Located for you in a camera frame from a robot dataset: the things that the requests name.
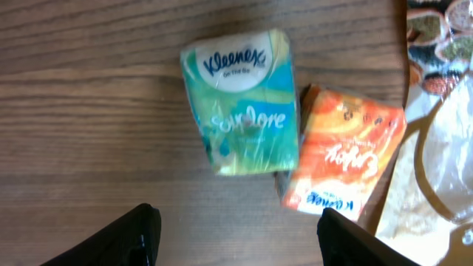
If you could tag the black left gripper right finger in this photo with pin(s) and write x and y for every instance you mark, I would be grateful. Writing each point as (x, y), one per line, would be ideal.
(344, 243)

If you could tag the teal Kleenex tissue pack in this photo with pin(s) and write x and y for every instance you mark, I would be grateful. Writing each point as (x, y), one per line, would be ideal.
(243, 98)

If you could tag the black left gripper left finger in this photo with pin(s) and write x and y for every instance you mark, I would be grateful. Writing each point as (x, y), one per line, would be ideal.
(133, 239)

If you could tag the orange Kleenex tissue pack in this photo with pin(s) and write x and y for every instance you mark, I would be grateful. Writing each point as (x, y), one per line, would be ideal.
(348, 141)

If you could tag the brown white snack pouch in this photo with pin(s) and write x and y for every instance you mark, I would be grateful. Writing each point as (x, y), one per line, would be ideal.
(427, 215)

